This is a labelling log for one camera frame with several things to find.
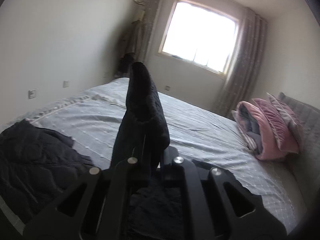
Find bright window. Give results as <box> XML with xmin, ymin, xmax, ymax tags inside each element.
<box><xmin>159</xmin><ymin>0</ymin><xmax>239</xmax><ymax>74</ymax></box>

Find grey patterned right curtain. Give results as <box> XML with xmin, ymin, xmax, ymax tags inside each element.
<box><xmin>213</xmin><ymin>8</ymin><xmax>267</xmax><ymax>119</ymax></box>

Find grey quilted headboard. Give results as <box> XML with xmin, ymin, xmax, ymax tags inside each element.
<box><xmin>278</xmin><ymin>93</ymin><xmax>319</xmax><ymax>219</ymax></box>

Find folded pink grey quilt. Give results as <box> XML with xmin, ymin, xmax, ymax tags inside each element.
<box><xmin>232</xmin><ymin>101</ymin><xmax>289</xmax><ymax>160</ymax></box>

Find grey patterned left curtain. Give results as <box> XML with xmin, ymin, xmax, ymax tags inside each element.
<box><xmin>137</xmin><ymin>0</ymin><xmax>163</xmax><ymax>64</ymax></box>

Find black long quilted coat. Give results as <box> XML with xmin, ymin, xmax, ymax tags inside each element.
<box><xmin>1</xmin><ymin>62</ymin><xmax>262</xmax><ymax>239</ymax></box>

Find white wall switch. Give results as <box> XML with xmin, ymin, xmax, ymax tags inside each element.
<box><xmin>63</xmin><ymin>80</ymin><xmax>69</xmax><ymax>88</ymax></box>

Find pink velvet pillow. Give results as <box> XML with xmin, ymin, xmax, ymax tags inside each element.
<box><xmin>252</xmin><ymin>98</ymin><xmax>299</xmax><ymax>153</ymax></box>

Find grey patterned curtain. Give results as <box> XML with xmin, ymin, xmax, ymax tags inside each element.
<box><xmin>137</xmin><ymin>0</ymin><xmax>163</xmax><ymax>64</ymax></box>
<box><xmin>213</xmin><ymin>8</ymin><xmax>267</xmax><ymax>119</ymax></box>

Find hanging clothes in corner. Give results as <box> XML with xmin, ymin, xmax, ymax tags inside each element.
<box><xmin>115</xmin><ymin>20</ymin><xmax>144</xmax><ymax>78</ymax></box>

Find grey checked bedspread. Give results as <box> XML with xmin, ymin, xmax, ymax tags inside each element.
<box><xmin>1</xmin><ymin>78</ymin><xmax>298</xmax><ymax>239</ymax></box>

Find white wall socket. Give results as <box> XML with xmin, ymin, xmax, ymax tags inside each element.
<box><xmin>28</xmin><ymin>89</ymin><xmax>37</xmax><ymax>99</ymax></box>

